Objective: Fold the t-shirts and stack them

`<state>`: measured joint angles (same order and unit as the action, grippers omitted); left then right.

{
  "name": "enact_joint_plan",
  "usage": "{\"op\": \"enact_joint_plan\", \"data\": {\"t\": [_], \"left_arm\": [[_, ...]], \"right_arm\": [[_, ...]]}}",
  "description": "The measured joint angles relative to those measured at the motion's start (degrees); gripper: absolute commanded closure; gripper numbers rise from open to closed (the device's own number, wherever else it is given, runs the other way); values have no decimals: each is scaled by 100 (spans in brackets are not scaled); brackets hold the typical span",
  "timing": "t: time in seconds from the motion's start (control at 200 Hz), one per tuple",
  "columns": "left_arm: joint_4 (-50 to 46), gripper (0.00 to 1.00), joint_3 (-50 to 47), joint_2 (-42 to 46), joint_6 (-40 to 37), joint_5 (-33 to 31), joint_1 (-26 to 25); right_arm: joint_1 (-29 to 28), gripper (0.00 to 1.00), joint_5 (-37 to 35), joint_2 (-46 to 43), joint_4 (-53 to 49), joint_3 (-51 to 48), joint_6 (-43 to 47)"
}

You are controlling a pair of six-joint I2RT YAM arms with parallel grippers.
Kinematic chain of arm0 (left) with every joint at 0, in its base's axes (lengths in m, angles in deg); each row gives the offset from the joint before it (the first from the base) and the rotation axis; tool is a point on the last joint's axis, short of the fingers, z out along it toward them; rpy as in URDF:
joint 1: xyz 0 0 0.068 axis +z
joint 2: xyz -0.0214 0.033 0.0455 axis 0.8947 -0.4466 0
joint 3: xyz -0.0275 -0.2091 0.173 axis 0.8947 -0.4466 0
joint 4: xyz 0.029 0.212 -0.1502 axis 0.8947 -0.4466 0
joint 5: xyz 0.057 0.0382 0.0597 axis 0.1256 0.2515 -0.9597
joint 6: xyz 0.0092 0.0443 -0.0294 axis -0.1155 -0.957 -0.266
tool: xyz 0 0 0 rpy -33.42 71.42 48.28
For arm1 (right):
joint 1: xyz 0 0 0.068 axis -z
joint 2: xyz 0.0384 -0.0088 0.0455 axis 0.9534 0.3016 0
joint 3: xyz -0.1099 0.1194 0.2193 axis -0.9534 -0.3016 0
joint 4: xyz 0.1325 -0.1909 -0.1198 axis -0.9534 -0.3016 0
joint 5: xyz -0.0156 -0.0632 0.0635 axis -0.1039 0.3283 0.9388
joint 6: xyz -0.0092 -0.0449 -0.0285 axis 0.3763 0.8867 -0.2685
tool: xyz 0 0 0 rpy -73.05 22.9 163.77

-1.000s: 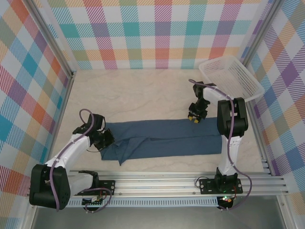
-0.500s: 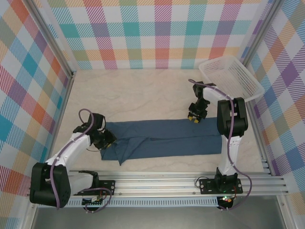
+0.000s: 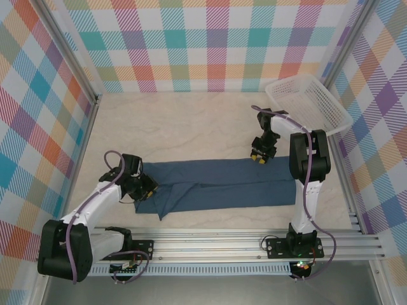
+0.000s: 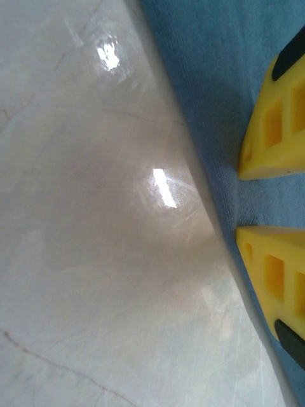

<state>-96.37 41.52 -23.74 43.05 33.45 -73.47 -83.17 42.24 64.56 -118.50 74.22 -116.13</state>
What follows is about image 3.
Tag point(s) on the blue t-shirt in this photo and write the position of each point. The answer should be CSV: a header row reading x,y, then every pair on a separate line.
x,y
229,184

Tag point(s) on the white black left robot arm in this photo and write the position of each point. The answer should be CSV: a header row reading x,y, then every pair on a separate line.
x,y
86,209

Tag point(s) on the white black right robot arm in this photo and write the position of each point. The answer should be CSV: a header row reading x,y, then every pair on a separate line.
x,y
308,159

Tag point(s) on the white plastic basket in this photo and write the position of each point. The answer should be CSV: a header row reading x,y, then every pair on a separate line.
x,y
305,101

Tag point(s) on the small circuit board green light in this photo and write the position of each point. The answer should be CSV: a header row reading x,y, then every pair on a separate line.
x,y
302,265

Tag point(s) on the grey metal panel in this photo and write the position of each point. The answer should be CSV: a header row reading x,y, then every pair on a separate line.
x,y
206,290

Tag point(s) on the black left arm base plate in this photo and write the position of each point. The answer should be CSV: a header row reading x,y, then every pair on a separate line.
x,y
143,249

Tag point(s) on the aluminium mounting rail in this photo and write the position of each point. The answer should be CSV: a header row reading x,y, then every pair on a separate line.
x,y
206,244

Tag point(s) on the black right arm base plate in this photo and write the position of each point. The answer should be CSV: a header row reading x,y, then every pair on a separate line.
x,y
276,248

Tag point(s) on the aluminium frame post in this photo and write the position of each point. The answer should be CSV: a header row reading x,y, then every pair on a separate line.
x,y
68,52
349,41

